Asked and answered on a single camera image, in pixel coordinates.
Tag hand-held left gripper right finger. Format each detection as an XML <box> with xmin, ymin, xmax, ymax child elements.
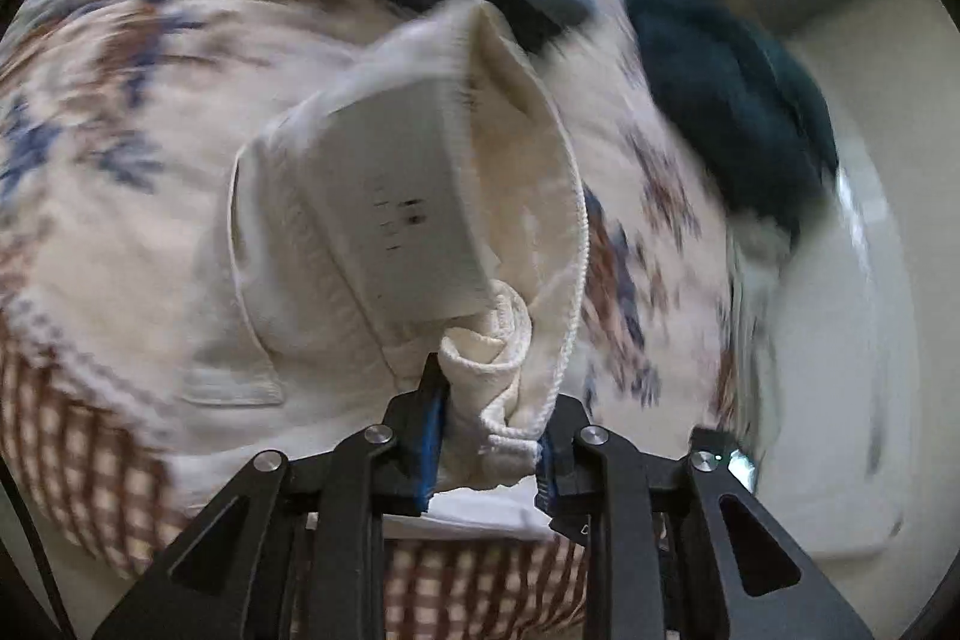
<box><xmin>534</xmin><ymin>395</ymin><xmax>875</xmax><ymax>640</ymax></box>

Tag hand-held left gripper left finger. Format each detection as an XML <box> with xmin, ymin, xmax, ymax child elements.
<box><xmin>94</xmin><ymin>353</ymin><xmax>452</xmax><ymax>640</ymax></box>

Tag white pants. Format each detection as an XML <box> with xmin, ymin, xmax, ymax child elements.
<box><xmin>180</xmin><ymin>0</ymin><xmax>593</xmax><ymax>543</ymax></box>

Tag light green pants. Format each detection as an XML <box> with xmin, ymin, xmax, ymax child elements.
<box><xmin>726</xmin><ymin>220</ymin><xmax>788</xmax><ymax>438</ymax></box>

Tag white headboard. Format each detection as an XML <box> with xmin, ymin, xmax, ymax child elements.
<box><xmin>750</xmin><ymin>40</ymin><xmax>932</xmax><ymax>566</ymax></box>

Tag brown checkered bed sheet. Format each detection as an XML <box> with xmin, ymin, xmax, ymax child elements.
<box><xmin>0</xmin><ymin>325</ymin><xmax>593</xmax><ymax>640</ymax></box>

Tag dark teal duvet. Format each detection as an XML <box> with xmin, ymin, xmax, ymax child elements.
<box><xmin>604</xmin><ymin>0</ymin><xmax>841</xmax><ymax>244</ymax></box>

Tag floral blanket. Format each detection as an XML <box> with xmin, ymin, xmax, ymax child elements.
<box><xmin>0</xmin><ymin>0</ymin><xmax>751</xmax><ymax>461</ymax></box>

